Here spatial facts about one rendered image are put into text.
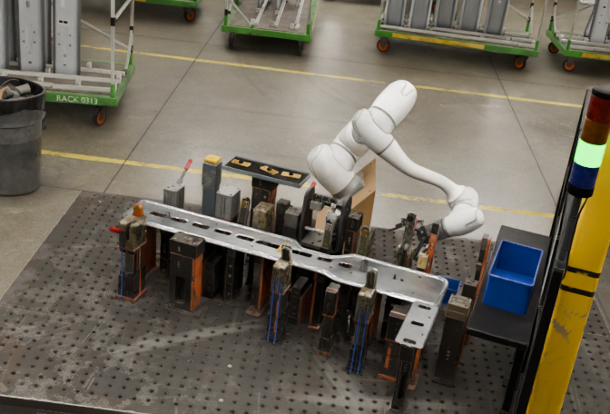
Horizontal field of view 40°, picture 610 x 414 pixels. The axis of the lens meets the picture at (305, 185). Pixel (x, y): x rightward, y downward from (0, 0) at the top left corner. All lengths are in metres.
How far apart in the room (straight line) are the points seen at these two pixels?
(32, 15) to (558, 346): 5.66
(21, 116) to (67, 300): 2.37
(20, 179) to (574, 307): 4.20
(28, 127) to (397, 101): 3.04
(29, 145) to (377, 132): 3.06
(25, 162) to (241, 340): 2.94
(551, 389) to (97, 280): 1.94
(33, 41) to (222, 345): 4.61
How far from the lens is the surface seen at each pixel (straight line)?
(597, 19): 10.84
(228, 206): 3.58
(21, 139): 5.85
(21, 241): 5.49
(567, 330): 2.68
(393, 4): 10.14
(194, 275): 3.40
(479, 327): 3.08
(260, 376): 3.21
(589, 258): 2.56
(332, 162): 3.97
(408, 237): 3.39
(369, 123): 3.43
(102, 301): 3.59
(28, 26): 7.47
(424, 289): 3.28
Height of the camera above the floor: 2.67
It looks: 25 degrees down
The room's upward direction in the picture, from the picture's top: 6 degrees clockwise
